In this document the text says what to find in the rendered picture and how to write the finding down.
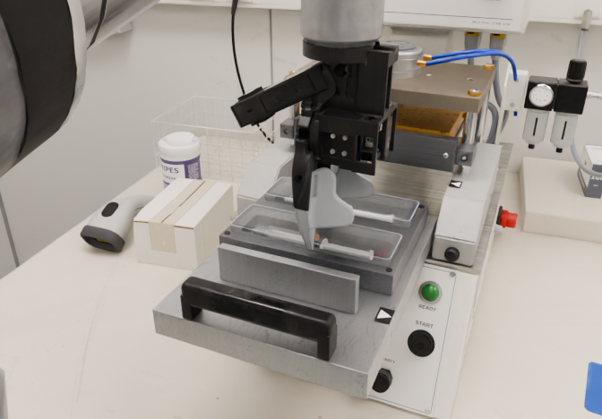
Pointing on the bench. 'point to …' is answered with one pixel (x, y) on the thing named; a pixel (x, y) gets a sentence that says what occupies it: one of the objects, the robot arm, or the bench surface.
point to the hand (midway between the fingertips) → (314, 224)
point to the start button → (420, 344)
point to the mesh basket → (218, 139)
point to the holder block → (389, 275)
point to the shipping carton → (183, 223)
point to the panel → (412, 367)
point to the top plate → (440, 78)
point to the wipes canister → (180, 157)
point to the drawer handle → (261, 312)
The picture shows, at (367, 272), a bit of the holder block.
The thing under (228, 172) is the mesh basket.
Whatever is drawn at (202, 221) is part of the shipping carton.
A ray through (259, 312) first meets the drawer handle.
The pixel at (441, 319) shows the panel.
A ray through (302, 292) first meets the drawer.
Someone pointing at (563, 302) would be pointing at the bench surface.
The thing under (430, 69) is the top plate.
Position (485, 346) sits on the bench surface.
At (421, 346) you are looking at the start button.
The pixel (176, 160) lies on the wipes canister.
